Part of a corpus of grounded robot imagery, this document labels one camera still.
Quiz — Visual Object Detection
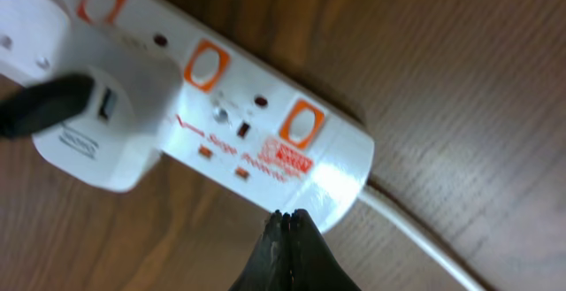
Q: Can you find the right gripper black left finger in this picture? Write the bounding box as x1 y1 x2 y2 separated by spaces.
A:
229 210 292 291

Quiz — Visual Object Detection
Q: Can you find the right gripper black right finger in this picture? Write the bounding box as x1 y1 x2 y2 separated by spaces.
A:
289 209 360 291

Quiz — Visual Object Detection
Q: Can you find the black charger cable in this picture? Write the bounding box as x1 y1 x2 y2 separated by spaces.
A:
0 73 96 141

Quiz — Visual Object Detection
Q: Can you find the white USB charger adapter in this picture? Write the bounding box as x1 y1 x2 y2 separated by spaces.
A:
33 25 182 193

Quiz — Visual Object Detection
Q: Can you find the white power strip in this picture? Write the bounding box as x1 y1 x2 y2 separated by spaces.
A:
1 0 374 232

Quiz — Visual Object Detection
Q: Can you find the white power strip cord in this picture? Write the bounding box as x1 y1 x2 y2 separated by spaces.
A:
357 184 487 291

